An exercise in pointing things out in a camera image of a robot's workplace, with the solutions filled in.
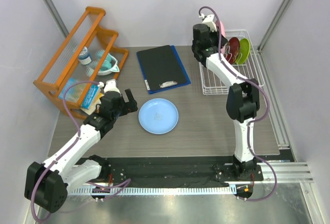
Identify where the lime green plate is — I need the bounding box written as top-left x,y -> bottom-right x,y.
235,38 -> 251,65

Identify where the red floral plate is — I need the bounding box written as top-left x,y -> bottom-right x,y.
224,37 -> 240,65

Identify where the white slotted cable duct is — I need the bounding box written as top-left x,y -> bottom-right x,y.
69,185 -> 237,196

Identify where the blue black clipboard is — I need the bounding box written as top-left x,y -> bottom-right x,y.
136,45 -> 191,94

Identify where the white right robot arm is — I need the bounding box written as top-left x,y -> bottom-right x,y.
192,23 -> 260,181

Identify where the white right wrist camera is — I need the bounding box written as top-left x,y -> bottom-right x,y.
199,13 -> 219,32

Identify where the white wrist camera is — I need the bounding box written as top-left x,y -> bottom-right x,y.
199,13 -> 219,32
98,79 -> 120,93

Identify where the light blue plate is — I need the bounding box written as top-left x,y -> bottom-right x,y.
138,98 -> 179,135

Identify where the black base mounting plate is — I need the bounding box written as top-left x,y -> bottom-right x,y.
93,156 -> 263,188

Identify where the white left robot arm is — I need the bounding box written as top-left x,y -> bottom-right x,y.
24,88 -> 138,213

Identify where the orange wooden shelf rack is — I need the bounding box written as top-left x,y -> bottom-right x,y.
34,7 -> 129,119

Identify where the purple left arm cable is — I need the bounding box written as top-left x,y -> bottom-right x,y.
30,81 -> 132,222

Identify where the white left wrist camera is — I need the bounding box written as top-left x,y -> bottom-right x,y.
98,79 -> 120,93

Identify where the pink plate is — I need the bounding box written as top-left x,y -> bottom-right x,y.
216,21 -> 228,54

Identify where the white bowl with teal items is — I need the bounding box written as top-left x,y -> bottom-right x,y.
86,50 -> 120,76

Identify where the blue white book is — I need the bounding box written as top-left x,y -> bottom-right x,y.
80,85 -> 103,115

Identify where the white wire dish rack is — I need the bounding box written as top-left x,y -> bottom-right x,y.
199,29 -> 265,95

